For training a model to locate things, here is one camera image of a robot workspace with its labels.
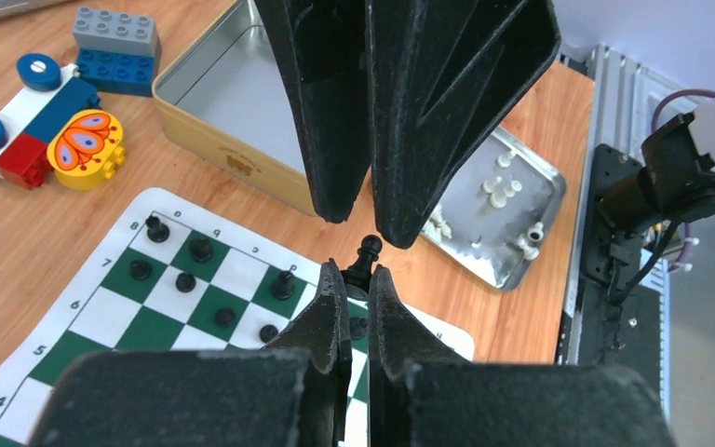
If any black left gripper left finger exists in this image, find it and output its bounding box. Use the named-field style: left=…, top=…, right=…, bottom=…
left=30, top=261, right=352, bottom=446

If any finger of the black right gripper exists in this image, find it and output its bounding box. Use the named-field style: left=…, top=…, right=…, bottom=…
left=256, top=0, right=370, bottom=224
left=366, top=1, right=560, bottom=249

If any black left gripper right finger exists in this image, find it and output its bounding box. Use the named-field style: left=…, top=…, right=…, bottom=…
left=368, top=266, right=675, bottom=446

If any black pawn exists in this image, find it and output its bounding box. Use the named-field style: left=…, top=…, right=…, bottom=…
left=341, top=235, right=383, bottom=302
left=128, top=259, right=153, bottom=281
left=175, top=272, right=196, bottom=293

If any black knight piece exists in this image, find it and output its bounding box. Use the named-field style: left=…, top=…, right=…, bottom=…
left=188, top=237, right=214, bottom=263

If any metal tin with black pieces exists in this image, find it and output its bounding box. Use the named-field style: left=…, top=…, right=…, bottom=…
left=152, top=1, right=315, bottom=215

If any green white chess mat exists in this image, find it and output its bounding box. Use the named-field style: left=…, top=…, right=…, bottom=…
left=0, top=187, right=476, bottom=447

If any metal tin lid tray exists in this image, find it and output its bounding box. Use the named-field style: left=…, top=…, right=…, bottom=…
left=421, top=127, right=567, bottom=291

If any black pawn by corner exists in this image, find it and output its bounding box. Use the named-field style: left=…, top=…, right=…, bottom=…
left=128, top=259, right=153, bottom=281

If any grey blue brick stack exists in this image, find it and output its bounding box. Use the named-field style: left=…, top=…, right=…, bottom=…
left=72, top=7, right=162, bottom=97

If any black rook corner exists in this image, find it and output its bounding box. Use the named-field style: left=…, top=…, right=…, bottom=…
left=145, top=215, right=170, bottom=243

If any toy block car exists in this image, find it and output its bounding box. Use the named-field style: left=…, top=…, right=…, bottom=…
left=0, top=53, right=127, bottom=191

